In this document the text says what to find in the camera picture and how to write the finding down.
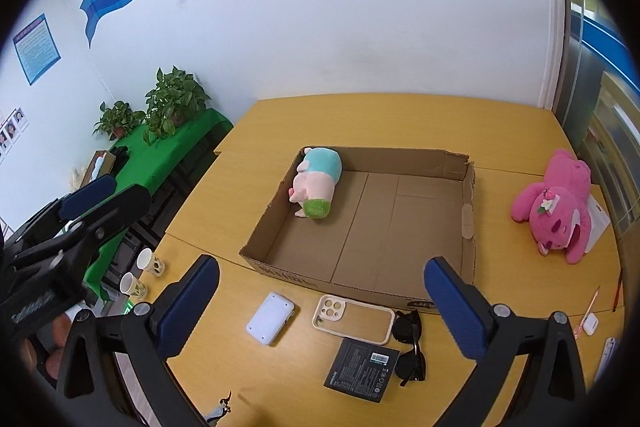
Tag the patterned paper cup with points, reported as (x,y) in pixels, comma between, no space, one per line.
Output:
(147,261)
(131,286)

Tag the tissue box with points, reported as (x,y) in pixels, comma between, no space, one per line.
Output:
(100,165)

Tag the white paper sheet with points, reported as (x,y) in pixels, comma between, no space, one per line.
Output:
(599,222)

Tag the white power bank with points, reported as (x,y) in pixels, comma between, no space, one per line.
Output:
(270,317)

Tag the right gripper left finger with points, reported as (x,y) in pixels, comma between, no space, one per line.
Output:
(90,389)

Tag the person left hand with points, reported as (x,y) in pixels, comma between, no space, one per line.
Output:
(46,347)

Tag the black product box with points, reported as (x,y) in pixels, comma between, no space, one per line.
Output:
(362,370)

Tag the white earbud case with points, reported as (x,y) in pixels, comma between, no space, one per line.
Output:
(590,324)

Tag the red pen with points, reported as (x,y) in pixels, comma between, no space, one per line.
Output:
(619,285)

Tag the green cloth covered table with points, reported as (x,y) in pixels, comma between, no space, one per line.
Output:
(149,165)

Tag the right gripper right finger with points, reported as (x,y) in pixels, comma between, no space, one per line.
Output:
(551,385)

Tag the pink bear plush toy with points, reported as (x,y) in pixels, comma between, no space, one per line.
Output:
(556,207)

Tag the white pink thermometer device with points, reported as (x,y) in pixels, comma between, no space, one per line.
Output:
(609,349)

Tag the blue wall poster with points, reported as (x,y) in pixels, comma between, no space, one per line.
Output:
(35,49)

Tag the pink pen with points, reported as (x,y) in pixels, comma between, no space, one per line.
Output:
(578,328)

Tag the potted green plant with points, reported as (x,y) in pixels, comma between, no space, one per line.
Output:
(118,120)
(176,99)

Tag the pig plush toy teal shirt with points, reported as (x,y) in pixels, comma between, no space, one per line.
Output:
(314,182)

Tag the clear beige phone case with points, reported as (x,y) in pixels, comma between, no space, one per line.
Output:
(347,318)

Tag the black sunglasses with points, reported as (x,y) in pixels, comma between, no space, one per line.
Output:
(410,365)

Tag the brown cardboard box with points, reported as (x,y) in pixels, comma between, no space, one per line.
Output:
(392,211)

